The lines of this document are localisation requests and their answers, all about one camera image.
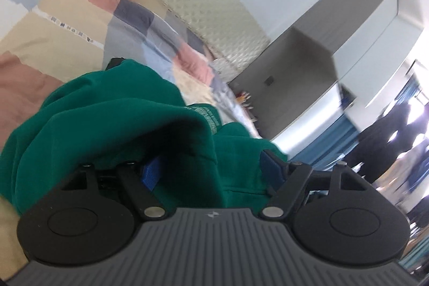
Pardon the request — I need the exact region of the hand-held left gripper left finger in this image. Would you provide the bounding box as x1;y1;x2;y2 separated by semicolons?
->
60;155;168;220

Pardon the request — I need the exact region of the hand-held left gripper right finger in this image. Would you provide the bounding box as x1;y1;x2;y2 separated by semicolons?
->
260;148;371;220

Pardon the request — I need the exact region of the green printed sweatshirt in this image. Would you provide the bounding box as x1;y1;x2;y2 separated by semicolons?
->
0;59;289;217

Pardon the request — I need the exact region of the blue curtain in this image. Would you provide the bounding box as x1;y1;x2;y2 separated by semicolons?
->
291;75;429;173

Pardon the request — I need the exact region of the group of small bottles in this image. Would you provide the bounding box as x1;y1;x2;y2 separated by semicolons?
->
235;90;259;113

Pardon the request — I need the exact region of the grey wardrobe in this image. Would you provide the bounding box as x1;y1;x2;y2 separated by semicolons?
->
228;0;423;143

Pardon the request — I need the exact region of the dark hanging clothing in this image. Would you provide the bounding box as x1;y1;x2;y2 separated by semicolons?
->
349;102;429;187

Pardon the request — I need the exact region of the patchwork checked blanket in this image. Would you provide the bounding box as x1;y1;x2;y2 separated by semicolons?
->
0;0;264;273

